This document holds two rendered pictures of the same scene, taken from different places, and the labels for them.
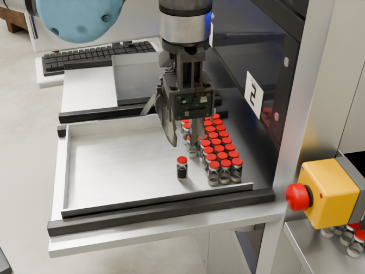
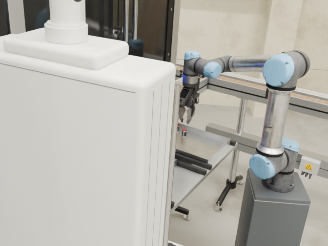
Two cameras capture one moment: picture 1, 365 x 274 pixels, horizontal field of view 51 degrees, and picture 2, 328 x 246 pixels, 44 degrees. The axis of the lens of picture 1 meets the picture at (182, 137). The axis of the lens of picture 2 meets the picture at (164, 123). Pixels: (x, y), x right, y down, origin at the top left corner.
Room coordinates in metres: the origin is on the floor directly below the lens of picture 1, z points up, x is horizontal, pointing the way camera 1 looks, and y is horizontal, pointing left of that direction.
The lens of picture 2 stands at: (2.01, 1.14, 1.82)
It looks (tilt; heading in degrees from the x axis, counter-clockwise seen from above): 25 degrees down; 221
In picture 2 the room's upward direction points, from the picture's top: 4 degrees clockwise
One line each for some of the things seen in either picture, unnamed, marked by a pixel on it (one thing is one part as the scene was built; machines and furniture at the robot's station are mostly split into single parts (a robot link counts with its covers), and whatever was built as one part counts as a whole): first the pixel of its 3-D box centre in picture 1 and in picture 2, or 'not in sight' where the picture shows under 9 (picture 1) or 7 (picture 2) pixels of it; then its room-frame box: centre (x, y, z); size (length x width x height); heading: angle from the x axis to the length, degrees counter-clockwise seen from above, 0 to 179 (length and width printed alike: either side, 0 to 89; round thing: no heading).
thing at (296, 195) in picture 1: (300, 197); not in sight; (0.39, -0.17, 0.99); 0.04 x 0.04 x 0.04; 12
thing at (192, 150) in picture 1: (192, 145); not in sight; (0.62, -0.02, 0.91); 0.02 x 0.02 x 0.05
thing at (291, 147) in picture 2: not in sight; (283, 153); (0.44, 0.49, 0.96); 0.13 x 0.12 x 0.14; 177
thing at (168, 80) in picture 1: (186, 75); (189, 93); (0.53, -0.01, 1.12); 0.09 x 0.08 x 0.12; 12
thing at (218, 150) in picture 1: (214, 147); not in sight; (0.62, -0.07, 0.91); 0.18 x 0.02 x 0.05; 11
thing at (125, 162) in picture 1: (151, 157); (188, 141); (0.59, 0.06, 0.90); 0.34 x 0.26 x 0.04; 101
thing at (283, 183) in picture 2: not in sight; (279, 174); (0.43, 0.49, 0.84); 0.15 x 0.15 x 0.10
